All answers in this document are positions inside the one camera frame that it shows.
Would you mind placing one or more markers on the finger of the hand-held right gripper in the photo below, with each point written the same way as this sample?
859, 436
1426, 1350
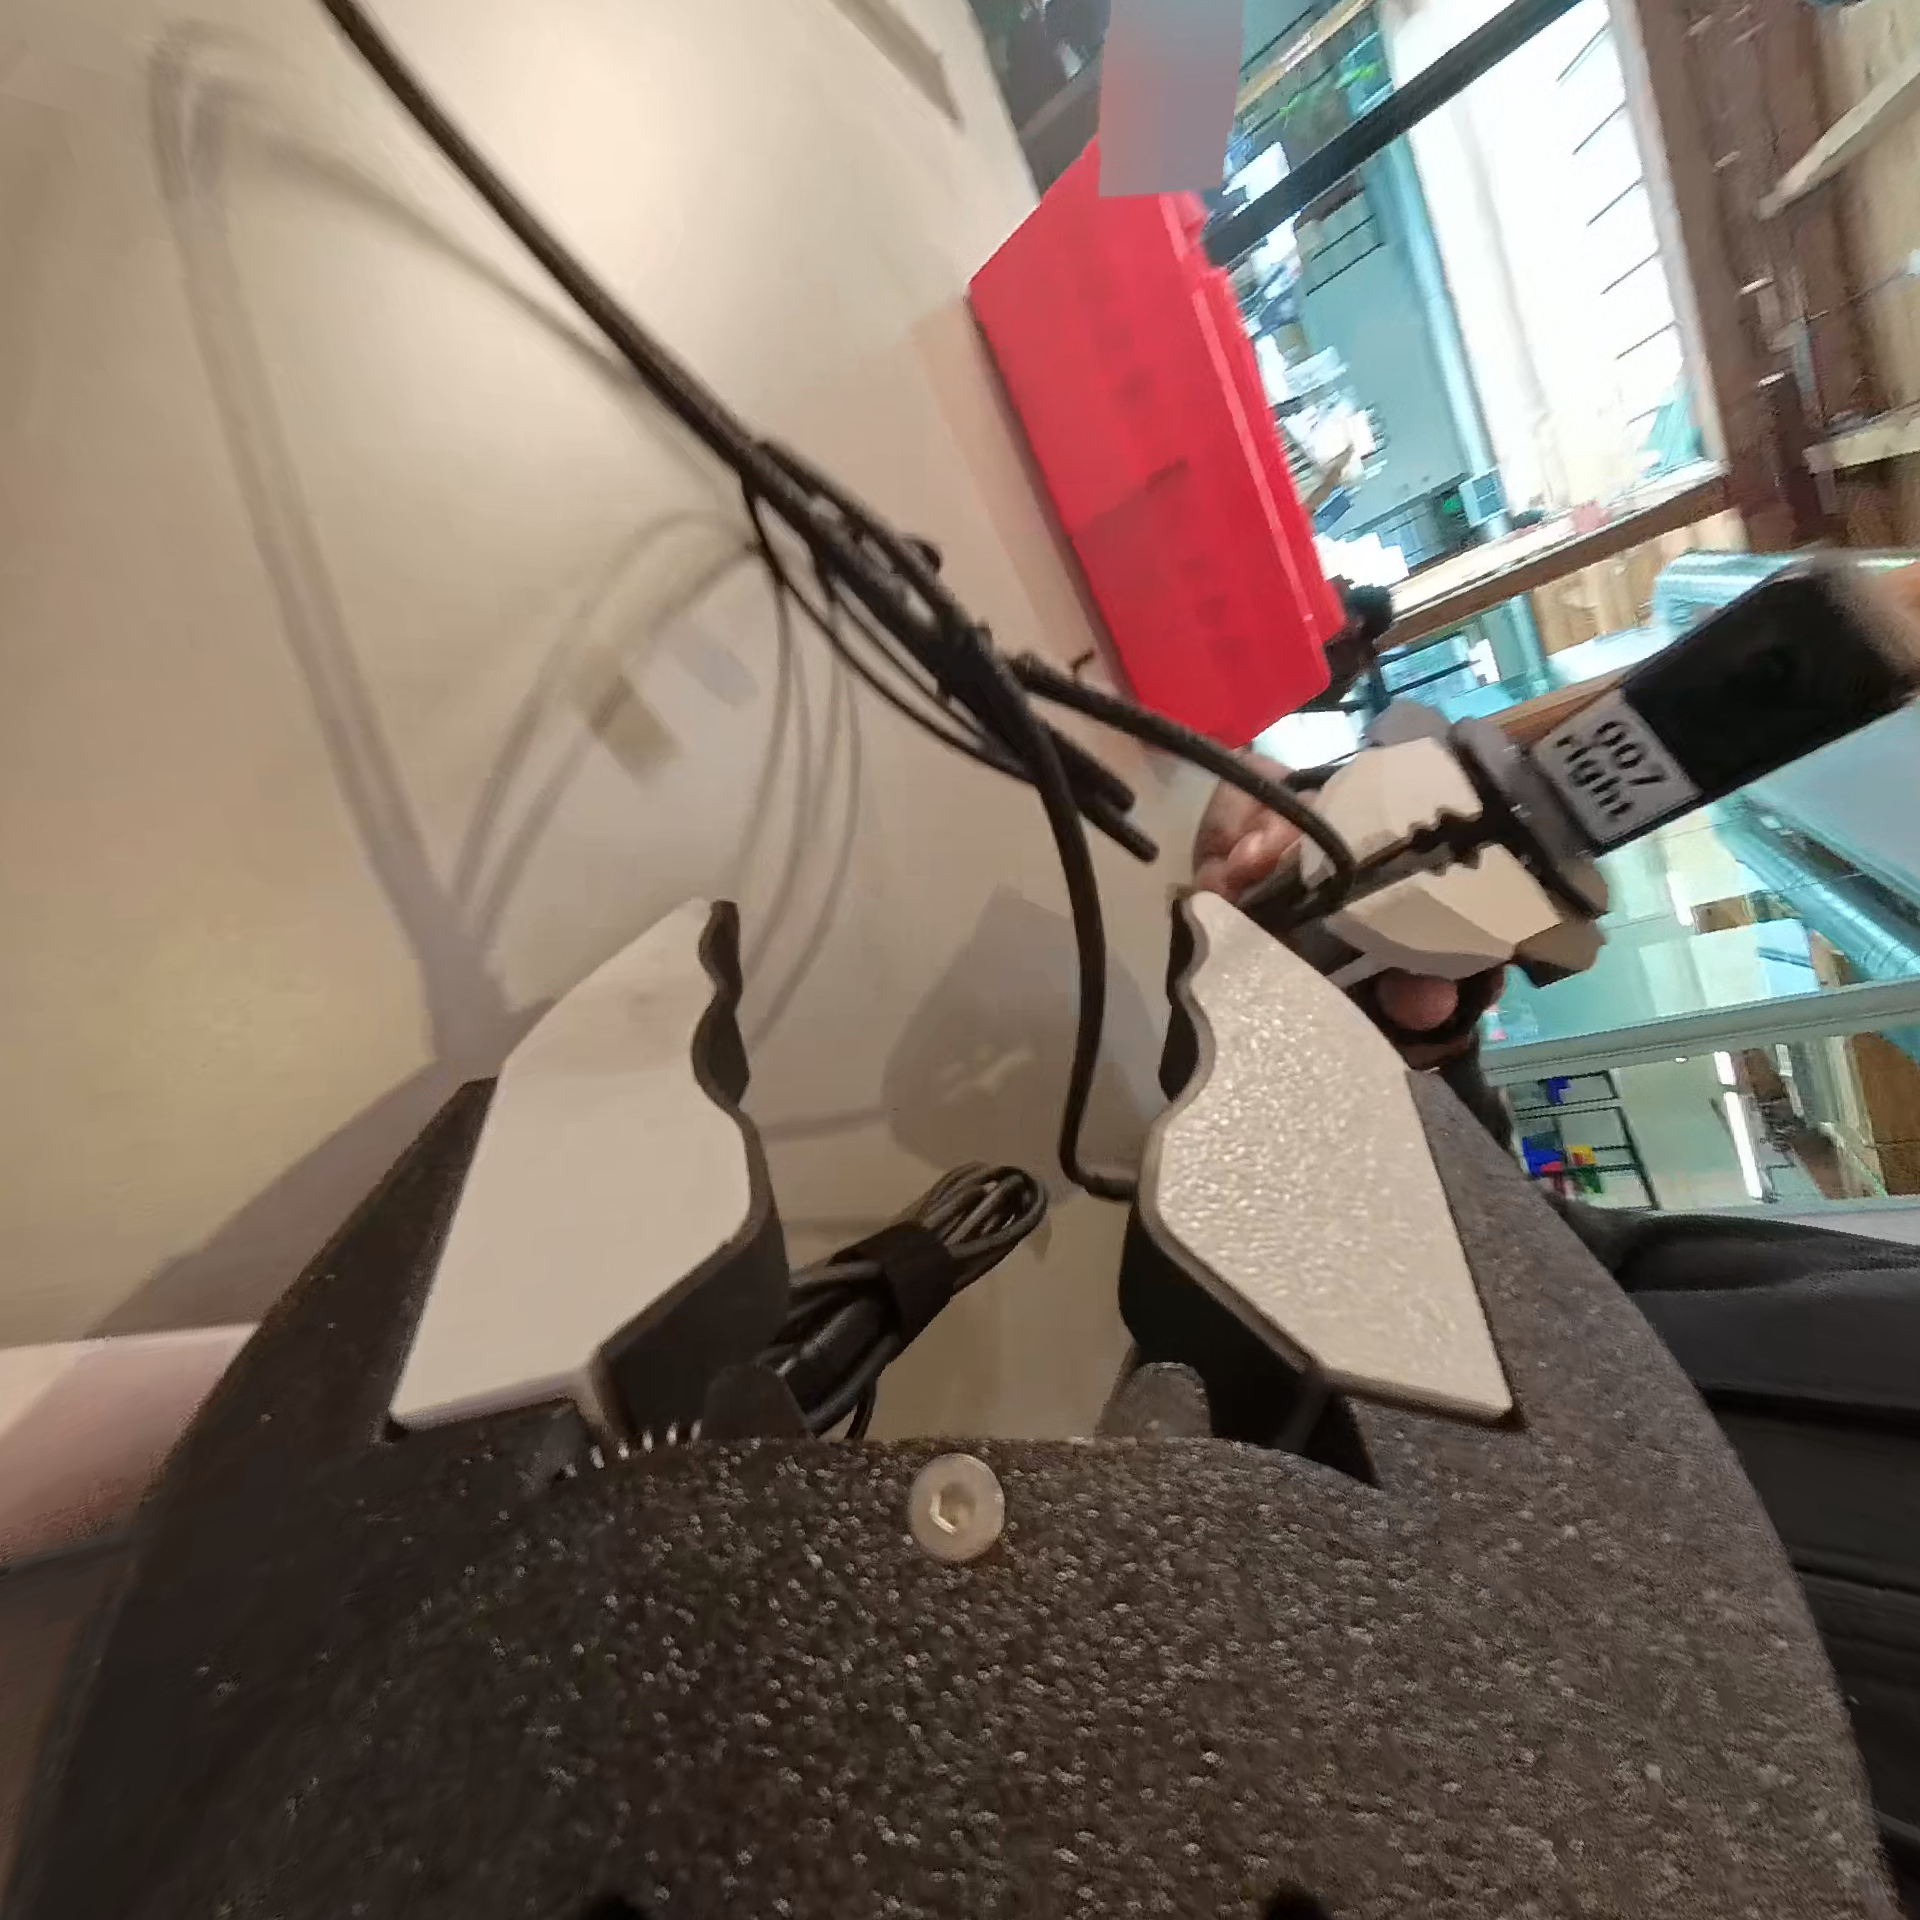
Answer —
1402, 802
1440, 921

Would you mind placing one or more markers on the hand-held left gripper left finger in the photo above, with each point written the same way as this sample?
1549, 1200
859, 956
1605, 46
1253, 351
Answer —
599, 1200

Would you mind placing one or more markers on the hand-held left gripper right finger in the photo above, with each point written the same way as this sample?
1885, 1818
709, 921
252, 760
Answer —
1319, 1200

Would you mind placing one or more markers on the person's right hand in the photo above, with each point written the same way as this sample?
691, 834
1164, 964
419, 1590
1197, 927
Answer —
1237, 840

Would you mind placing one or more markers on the red plastic bin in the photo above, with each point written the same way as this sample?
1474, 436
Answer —
1155, 481

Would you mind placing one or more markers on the black pole stand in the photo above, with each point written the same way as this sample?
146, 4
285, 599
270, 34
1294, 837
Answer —
1396, 119

